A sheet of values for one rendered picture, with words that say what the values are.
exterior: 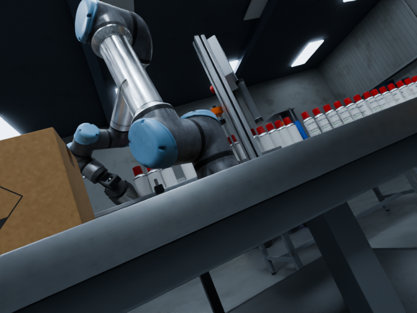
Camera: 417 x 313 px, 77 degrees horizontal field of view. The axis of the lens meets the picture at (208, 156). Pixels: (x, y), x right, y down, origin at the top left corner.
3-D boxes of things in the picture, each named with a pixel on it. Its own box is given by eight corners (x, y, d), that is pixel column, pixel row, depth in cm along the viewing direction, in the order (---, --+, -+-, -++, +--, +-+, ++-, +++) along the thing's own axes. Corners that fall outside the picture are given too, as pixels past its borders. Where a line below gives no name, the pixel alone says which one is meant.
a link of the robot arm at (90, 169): (95, 156, 98) (78, 173, 95) (105, 164, 98) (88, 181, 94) (98, 163, 105) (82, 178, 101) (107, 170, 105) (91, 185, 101)
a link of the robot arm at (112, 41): (213, 146, 64) (126, 1, 81) (165, 151, 53) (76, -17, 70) (187, 171, 71) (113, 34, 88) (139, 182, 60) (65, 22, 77)
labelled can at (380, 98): (396, 119, 147) (377, 88, 151) (398, 118, 142) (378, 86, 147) (386, 124, 149) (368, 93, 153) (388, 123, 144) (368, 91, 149)
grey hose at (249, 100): (261, 123, 114) (241, 82, 118) (265, 119, 110) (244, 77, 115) (254, 125, 112) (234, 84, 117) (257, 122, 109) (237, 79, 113)
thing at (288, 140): (298, 159, 125) (278, 122, 130) (304, 156, 120) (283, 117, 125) (289, 163, 123) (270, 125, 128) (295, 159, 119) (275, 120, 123)
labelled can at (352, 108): (365, 132, 141) (345, 100, 146) (373, 128, 136) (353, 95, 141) (358, 135, 139) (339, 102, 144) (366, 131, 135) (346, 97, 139)
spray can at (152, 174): (173, 210, 103) (155, 162, 107) (175, 208, 98) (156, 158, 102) (161, 215, 101) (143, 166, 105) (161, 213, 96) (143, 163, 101)
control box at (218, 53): (241, 86, 122) (224, 53, 126) (233, 72, 106) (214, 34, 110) (221, 97, 125) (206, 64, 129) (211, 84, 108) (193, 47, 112)
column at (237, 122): (269, 182, 101) (201, 41, 115) (274, 179, 97) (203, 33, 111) (259, 186, 99) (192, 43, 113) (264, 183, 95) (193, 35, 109)
